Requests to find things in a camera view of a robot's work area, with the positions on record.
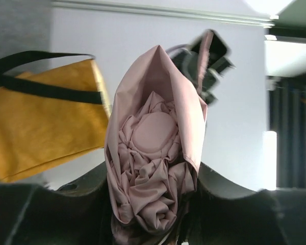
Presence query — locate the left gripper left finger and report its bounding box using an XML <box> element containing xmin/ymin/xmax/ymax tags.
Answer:
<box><xmin>0</xmin><ymin>163</ymin><xmax>113</xmax><ymax>244</ymax></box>

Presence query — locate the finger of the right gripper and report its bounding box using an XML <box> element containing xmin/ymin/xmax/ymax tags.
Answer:
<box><xmin>168</xmin><ymin>29</ymin><xmax>234</xmax><ymax>105</ymax></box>

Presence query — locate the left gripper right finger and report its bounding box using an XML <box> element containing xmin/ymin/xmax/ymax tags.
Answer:
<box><xmin>186</xmin><ymin>164</ymin><xmax>306</xmax><ymax>245</ymax></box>

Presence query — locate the pink folding umbrella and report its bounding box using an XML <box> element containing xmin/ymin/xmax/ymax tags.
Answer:
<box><xmin>104</xmin><ymin>31</ymin><xmax>213</xmax><ymax>244</ymax></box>

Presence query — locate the orange canvas tote bag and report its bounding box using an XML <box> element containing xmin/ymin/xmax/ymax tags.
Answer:
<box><xmin>0</xmin><ymin>51</ymin><xmax>111</xmax><ymax>183</ymax></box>

